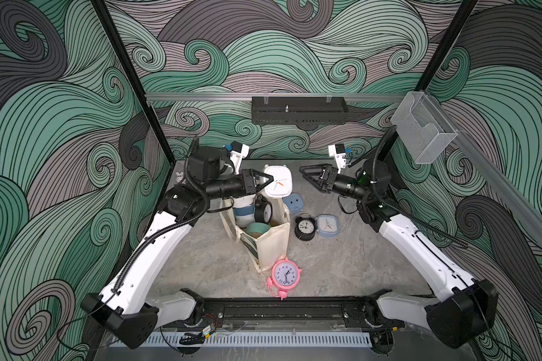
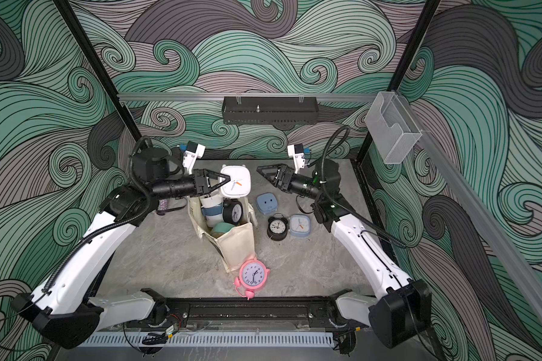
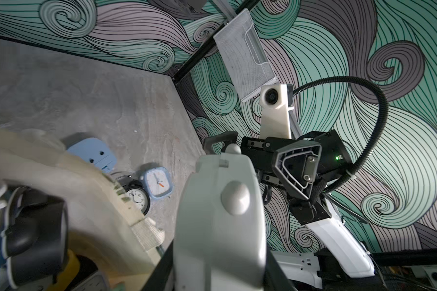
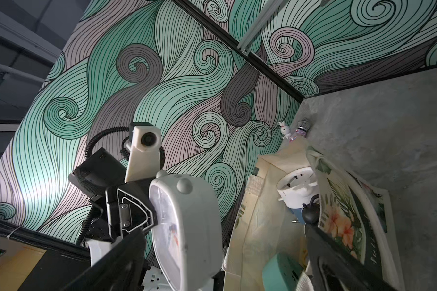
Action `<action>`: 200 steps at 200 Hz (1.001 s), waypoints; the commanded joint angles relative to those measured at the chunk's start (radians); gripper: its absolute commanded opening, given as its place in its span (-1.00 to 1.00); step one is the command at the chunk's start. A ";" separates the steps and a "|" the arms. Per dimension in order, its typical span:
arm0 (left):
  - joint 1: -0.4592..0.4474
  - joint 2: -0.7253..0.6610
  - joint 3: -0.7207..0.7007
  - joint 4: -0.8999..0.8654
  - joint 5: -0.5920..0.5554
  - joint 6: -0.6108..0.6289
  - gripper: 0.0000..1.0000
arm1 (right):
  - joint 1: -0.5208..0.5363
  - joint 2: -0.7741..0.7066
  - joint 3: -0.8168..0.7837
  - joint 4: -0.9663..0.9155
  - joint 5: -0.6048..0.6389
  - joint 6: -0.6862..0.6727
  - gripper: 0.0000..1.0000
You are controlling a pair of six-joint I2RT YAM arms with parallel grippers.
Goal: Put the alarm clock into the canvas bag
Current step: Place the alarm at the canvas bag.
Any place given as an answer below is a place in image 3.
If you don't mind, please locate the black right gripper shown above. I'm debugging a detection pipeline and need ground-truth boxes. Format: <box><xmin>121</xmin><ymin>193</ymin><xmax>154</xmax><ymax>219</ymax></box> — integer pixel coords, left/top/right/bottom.
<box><xmin>203</xmin><ymin>130</ymin><xmax>353</xmax><ymax>201</ymax></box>

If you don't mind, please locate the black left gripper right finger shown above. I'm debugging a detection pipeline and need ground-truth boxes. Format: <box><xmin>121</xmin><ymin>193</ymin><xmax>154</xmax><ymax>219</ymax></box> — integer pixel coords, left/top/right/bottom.
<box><xmin>263</xmin><ymin>246</ymin><xmax>295</xmax><ymax>291</ymax></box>

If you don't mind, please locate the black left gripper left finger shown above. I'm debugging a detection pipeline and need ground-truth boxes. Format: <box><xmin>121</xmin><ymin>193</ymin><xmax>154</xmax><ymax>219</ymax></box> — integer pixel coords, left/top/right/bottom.
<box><xmin>142</xmin><ymin>242</ymin><xmax>175</xmax><ymax>291</ymax></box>

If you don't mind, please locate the white square alarm clock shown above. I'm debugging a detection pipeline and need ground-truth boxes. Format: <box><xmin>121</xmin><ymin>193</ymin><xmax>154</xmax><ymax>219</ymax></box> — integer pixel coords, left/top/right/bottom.
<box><xmin>173</xmin><ymin>144</ymin><xmax>267</xmax><ymax>291</ymax></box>

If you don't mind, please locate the yellow rectangular alarm clock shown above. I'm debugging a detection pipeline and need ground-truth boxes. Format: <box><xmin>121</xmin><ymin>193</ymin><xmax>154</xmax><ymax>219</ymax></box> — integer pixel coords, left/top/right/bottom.
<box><xmin>46</xmin><ymin>250</ymin><xmax>110</xmax><ymax>291</ymax></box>

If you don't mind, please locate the floral canvas tote bag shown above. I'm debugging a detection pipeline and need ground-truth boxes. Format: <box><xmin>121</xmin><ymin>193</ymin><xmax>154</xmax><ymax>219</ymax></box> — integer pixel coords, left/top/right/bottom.
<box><xmin>0</xmin><ymin>128</ymin><xmax>165</xmax><ymax>291</ymax></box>

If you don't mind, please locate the black twin-bell alarm clock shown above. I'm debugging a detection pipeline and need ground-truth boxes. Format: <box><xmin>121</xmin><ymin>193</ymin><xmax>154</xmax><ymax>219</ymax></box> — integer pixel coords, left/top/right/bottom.
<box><xmin>115</xmin><ymin>175</ymin><xmax>151</xmax><ymax>215</ymax></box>

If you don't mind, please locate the light blue square alarm clock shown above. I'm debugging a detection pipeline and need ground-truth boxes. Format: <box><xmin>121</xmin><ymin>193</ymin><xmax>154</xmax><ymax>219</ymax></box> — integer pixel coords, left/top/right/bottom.
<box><xmin>140</xmin><ymin>167</ymin><xmax>174</xmax><ymax>200</ymax></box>

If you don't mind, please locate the light blue square clock back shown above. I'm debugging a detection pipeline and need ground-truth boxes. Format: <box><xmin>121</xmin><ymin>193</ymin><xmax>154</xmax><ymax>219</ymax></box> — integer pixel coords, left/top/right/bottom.
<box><xmin>67</xmin><ymin>137</ymin><xmax>117</xmax><ymax>173</ymax></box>

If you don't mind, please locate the small black alarm clock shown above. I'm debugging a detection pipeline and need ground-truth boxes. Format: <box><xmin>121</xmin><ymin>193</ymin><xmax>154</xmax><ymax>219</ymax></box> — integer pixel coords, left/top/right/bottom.
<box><xmin>1</xmin><ymin>186</ymin><xmax>69</xmax><ymax>289</ymax></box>

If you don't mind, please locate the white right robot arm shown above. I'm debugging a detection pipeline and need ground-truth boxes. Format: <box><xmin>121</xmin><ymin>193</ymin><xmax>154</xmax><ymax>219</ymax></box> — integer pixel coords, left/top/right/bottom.
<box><xmin>240</xmin><ymin>130</ymin><xmax>437</xmax><ymax>291</ymax></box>

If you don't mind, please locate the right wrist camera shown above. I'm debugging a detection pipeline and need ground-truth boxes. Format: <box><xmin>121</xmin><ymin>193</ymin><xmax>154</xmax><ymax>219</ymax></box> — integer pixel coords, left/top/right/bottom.
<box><xmin>259</xmin><ymin>84</ymin><xmax>293</xmax><ymax>139</ymax></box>

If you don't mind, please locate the clear acrylic wall holder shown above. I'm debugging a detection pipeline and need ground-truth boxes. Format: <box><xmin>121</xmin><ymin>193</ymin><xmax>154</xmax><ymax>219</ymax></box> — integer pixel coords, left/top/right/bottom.
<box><xmin>214</xmin><ymin>8</ymin><xmax>277</xmax><ymax>103</ymax></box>

